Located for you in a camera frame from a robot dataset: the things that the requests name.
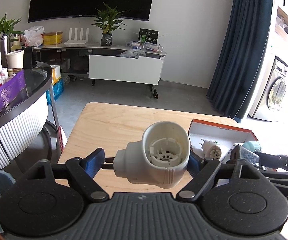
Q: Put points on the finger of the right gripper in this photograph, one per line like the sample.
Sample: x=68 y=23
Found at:
x=244 y=154

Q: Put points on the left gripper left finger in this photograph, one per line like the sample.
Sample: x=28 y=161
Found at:
x=82 y=173

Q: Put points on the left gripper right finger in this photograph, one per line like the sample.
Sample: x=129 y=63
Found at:
x=203 y=172

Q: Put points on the blue toothpick jar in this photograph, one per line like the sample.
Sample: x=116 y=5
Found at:
x=253 y=146

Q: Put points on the white plug-in holder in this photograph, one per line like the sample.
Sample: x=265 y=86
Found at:
x=160 y=158

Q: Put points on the white mosquito repellent plug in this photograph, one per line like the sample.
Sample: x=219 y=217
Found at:
x=211 y=149

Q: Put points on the orange white cardboard box lid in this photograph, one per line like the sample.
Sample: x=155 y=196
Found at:
x=226 y=136

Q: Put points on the red white leaning board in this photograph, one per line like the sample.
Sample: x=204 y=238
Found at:
x=61 y=139

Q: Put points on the washing machine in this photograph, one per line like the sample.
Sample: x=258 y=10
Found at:
x=273 y=96

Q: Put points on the dark blue curtain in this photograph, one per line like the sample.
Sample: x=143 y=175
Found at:
x=238 y=68

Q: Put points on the blue plastic bag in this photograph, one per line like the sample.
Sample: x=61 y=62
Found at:
x=58 y=89

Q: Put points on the round black white side table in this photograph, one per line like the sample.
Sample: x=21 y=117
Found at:
x=25 y=117

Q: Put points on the cardboard box on floor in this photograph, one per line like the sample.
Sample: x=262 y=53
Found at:
x=56 y=74

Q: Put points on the purple gift box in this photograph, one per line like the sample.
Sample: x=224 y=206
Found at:
x=11 y=89

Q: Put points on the white tv cabinet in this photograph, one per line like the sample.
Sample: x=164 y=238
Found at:
x=106 y=63

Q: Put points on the white wifi router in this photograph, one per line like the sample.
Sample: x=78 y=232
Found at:
x=77 y=36

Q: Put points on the white paper cup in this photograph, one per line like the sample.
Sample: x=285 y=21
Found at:
x=15 y=59

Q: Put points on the yellow box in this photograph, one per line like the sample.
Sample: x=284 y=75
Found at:
x=52 y=38

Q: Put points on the white plastic bag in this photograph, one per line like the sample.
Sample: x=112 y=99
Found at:
x=33 y=37

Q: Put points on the black framed display card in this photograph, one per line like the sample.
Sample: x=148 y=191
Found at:
x=147 y=35

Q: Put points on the potted plant in dark vase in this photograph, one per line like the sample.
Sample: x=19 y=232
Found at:
x=108 y=20

